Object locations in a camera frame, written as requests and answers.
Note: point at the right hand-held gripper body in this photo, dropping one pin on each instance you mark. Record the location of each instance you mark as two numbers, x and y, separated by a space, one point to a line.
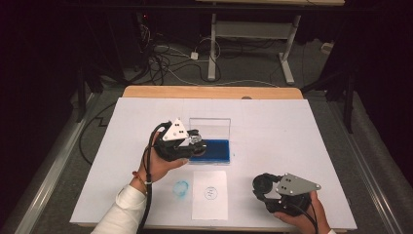
293 185

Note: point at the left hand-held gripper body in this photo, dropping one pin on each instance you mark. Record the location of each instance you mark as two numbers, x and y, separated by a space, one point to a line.
174 131

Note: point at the black round stamp cap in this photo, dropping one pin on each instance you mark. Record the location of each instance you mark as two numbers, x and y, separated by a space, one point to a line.
262 183

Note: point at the blue ink pad clear lid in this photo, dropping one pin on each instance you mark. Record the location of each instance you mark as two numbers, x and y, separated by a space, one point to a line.
217 149

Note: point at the white paper sheet with circle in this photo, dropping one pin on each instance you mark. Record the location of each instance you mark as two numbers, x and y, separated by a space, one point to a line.
209 208

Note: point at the person's left hand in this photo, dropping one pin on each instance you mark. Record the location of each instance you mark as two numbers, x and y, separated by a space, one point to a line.
157 169

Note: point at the person's right hand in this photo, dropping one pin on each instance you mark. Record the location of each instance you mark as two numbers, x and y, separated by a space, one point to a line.
308 221

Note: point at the large white table cover sheet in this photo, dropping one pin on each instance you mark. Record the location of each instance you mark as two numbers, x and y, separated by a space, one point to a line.
259 130

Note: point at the white power adapter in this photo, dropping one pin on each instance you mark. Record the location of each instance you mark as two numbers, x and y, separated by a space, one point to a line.
194 55

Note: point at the black metal stand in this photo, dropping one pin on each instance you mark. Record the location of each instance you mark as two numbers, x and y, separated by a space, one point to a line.
81 97
349 107

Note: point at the white power strip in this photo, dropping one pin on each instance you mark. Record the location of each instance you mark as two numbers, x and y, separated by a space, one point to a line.
327 47

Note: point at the light wooden desk top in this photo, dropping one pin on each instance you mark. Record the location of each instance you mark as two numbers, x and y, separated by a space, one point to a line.
269 2

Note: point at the aluminium floor rail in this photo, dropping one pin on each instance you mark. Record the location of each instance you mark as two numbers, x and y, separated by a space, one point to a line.
52 169
367 169

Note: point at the white metal desk frame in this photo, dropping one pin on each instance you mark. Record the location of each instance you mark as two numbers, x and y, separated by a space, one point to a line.
253 30

